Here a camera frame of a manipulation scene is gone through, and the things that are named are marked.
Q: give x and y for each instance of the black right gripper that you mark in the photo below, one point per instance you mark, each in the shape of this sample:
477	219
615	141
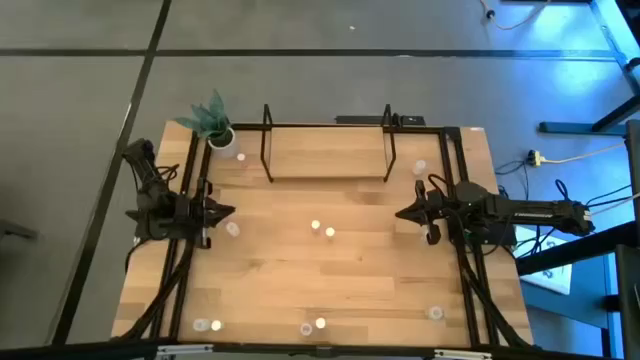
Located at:
435	210

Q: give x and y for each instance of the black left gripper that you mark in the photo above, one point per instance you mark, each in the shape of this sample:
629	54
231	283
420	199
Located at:
192	212

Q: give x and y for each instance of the clear medicine bottle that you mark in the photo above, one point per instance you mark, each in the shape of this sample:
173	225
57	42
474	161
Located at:
306	329
201	325
436	313
232	229

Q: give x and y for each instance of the pink medicine bottle white cap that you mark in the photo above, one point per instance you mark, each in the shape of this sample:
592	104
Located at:
315	225
241	156

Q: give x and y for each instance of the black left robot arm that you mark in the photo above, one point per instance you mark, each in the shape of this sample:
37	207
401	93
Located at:
155	205

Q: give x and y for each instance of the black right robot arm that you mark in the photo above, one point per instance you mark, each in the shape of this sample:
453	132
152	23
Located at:
525	210

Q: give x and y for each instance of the wooden shelf black metal ends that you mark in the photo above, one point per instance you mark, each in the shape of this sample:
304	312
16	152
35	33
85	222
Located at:
327	152

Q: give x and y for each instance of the green plant in white pot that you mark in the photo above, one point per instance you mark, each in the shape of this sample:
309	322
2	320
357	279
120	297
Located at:
210	120

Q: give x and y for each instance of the white tape piece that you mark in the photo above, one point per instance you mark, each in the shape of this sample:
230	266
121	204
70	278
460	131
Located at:
477	129

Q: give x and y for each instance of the yellow power plug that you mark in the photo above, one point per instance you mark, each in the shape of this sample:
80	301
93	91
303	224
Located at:
536	158

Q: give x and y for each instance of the white paper sheet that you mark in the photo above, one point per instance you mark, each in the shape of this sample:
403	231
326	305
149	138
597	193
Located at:
550	280

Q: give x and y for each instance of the black desk bar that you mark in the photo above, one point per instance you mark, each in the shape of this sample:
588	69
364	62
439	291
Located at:
575	250

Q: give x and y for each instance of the grey metal foot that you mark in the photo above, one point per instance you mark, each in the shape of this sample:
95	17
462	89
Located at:
17	231

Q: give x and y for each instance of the silver metal bracket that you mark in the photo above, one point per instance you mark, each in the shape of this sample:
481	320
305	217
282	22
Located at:
462	354
185	349

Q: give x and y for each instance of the black desk frame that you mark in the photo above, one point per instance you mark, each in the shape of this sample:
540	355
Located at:
575	128

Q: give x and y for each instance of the black camera mount beam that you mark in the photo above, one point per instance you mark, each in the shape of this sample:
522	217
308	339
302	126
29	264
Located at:
75	352

